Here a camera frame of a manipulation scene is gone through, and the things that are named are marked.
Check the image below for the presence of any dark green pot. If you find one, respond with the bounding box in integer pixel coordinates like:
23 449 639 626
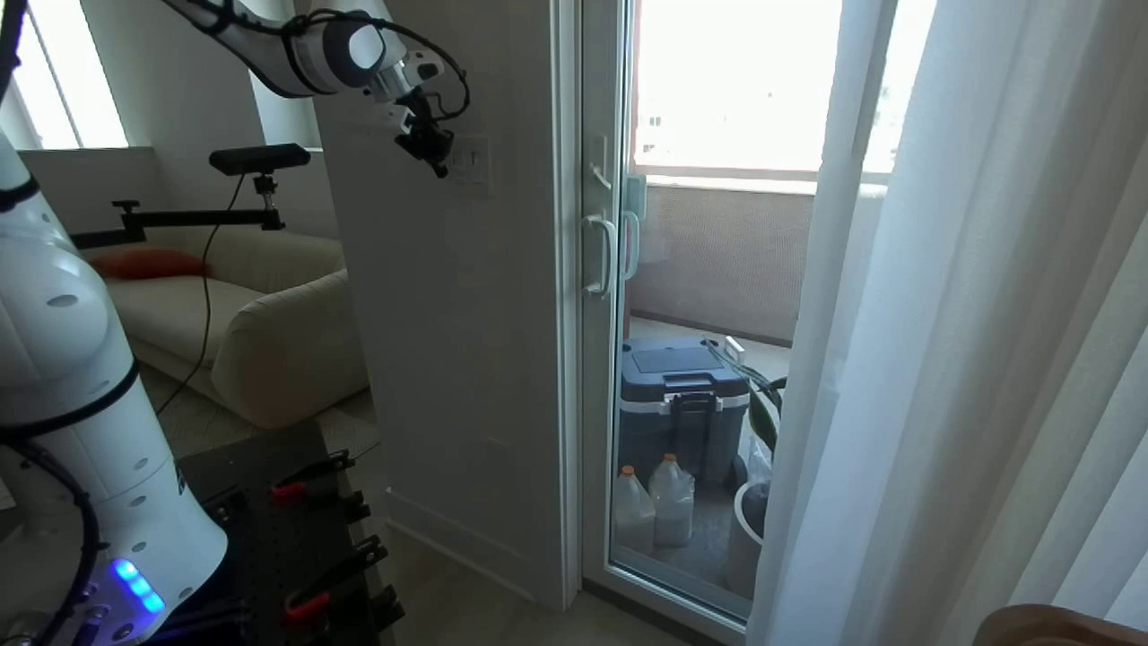
743 364 793 452

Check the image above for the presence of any clear plastic jug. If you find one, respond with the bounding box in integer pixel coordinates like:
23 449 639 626
646 452 701 553
609 463 662 556

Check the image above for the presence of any white sheer curtain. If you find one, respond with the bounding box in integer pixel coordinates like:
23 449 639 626
738 0 1148 646

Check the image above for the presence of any blue and white cooler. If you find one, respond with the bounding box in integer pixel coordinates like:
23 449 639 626
617 335 756 491

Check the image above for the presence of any thin black camera cable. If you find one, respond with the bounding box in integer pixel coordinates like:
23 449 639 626
152 173 250 421

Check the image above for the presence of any red handled black clamp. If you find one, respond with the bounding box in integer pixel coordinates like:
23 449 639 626
266 449 359 508
282 536 392 626

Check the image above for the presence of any grey bucket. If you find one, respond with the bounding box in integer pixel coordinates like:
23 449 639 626
721 476 772 595

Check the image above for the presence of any pale outside door handle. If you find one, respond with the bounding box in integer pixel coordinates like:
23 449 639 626
617 173 651 287

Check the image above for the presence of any brown wooden chair back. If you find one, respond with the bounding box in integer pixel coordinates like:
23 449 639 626
964 600 1148 646

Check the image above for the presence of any cream sofa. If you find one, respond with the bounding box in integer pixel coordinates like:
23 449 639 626
128 223 370 435

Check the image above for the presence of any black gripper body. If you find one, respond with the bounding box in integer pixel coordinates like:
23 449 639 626
392 89 457 156

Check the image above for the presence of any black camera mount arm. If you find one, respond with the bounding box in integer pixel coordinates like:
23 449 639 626
128 173 287 245

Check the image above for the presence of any red cushion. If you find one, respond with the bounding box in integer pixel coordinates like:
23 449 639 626
128 245 209 287

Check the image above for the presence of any black stereo camera bar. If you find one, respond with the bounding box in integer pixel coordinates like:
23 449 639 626
209 140 317 179

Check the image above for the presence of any glass sliding door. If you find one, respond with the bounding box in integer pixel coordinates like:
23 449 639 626
578 0 846 638

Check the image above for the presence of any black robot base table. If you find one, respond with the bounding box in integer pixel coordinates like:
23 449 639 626
176 416 408 646

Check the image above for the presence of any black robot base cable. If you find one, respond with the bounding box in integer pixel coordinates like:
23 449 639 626
0 443 107 646

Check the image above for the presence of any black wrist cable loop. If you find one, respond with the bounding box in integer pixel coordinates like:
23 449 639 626
378 6 474 124

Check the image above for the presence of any white inside door handle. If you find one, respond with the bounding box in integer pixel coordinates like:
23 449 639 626
581 211 617 302

